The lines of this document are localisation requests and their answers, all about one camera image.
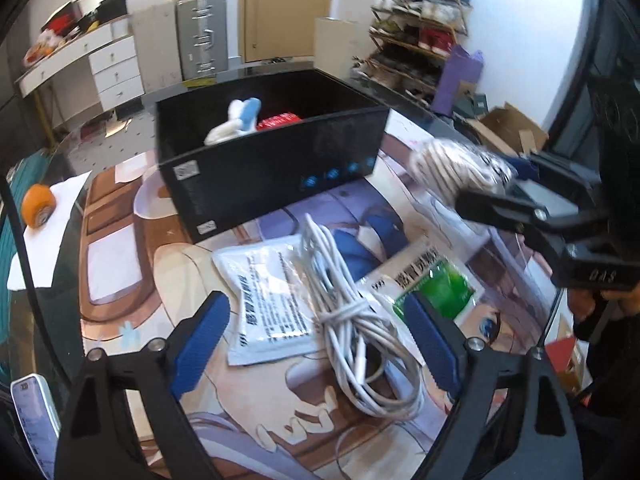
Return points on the white smartphone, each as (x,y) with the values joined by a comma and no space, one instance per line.
(35,410)

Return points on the beige door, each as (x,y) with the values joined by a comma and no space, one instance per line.
(290,10)

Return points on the white desk with drawers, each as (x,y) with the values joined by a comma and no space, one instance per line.
(115,65)

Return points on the teal suitcase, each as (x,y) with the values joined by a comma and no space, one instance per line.
(22,172)

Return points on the black cardboard box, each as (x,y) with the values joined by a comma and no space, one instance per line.
(260,180)

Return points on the black bag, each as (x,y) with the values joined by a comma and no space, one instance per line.
(112,7)

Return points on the white air purifier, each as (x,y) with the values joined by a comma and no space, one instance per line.
(332,42)

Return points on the round white mirror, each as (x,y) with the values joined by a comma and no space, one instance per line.
(90,0)

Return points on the silver suitcase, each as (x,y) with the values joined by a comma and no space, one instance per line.
(202,35)

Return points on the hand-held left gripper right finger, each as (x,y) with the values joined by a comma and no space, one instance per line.
(432,346)

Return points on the red shoe box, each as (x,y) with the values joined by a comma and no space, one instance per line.
(60,22)

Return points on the white and blue plush toy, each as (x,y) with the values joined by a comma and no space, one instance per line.
(245,112)

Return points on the purple bag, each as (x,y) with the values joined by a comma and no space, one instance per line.
(457,80)

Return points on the beige suitcase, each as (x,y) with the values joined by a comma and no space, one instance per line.
(155,45)

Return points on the printed cartoon table mat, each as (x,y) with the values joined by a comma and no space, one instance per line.
(150,270)

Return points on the plain white packet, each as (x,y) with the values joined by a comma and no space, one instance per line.
(270,300)

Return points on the red cardboard box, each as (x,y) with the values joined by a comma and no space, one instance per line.
(562,360)

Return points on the orange roller on paper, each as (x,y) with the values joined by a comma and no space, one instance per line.
(37,205)

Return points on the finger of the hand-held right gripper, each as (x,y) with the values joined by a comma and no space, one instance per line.
(525,169)
(500,207)

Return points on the white and green packet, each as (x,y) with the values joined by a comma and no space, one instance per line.
(440,280)

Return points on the wooden shoe rack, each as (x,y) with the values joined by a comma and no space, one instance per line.
(415,30)

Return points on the white paper sheet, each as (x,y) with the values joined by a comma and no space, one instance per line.
(55,245)

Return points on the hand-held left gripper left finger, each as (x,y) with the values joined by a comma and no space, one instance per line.
(200,345)

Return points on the red glue packet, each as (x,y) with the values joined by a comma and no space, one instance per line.
(277,121)

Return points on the bag of fruit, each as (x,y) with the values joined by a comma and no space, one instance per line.
(42,47)

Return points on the green box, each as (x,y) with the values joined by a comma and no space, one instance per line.
(470,105)

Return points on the brown cardboard box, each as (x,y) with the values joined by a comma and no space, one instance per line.
(510,130)

